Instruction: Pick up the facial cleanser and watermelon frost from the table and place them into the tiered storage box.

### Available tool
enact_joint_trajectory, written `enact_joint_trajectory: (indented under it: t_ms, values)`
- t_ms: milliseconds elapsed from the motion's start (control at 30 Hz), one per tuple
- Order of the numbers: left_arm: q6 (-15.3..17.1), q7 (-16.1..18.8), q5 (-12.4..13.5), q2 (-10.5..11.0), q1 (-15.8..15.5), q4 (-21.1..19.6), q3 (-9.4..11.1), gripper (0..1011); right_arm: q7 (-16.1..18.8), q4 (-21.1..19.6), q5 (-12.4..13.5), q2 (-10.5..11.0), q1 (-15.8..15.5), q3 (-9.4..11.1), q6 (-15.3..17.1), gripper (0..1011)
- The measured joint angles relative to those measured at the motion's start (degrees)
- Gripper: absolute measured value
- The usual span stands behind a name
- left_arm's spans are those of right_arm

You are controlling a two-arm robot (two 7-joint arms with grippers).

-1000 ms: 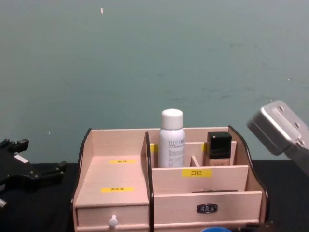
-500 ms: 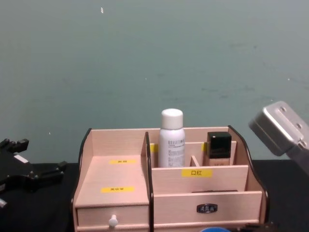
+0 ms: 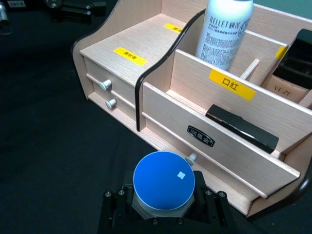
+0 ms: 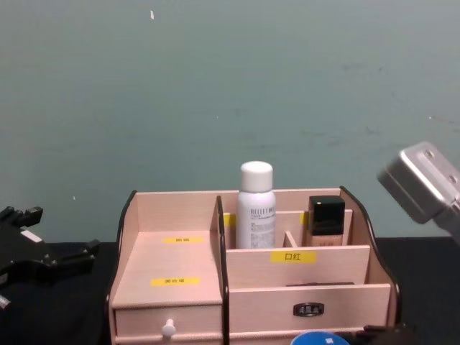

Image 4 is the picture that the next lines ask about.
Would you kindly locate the foundation bottle with black cap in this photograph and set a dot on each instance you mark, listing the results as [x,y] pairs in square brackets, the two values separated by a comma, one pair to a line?
[325,219]

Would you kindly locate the blue round lid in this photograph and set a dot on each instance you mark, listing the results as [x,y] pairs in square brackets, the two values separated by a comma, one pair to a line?
[312,339]

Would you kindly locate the black table cloth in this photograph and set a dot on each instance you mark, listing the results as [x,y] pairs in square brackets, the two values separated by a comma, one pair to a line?
[54,320]

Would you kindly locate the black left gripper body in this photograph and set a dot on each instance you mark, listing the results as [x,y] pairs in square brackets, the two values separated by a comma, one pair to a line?
[21,255]

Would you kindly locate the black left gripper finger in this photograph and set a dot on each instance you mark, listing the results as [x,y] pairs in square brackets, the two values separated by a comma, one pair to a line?
[27,216]
[73,260]

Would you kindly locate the small drawer with white knob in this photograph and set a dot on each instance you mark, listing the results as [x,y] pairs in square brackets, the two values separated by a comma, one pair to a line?
[143,321]

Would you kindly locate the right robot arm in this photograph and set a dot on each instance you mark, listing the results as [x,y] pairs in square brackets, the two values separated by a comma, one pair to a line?
[420,183]

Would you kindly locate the pale wooden desk organizer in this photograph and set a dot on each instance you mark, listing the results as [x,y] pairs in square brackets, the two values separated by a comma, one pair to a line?
[179,258]

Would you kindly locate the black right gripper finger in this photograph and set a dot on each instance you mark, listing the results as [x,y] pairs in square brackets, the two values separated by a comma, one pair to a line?
[370,336]

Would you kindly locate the white spray bottle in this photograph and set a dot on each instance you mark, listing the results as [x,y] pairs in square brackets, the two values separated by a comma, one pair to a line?
[256,215]

